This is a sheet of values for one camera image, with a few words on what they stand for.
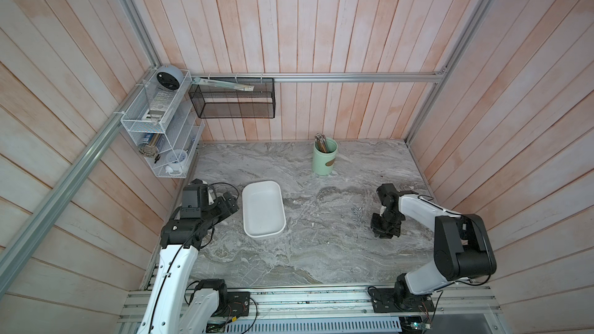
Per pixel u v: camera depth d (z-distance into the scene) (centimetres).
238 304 73
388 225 77
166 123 75
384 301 73
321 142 98
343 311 73
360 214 95
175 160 87
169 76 80
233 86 90
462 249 45
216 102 107
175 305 40
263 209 95
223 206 66
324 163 101
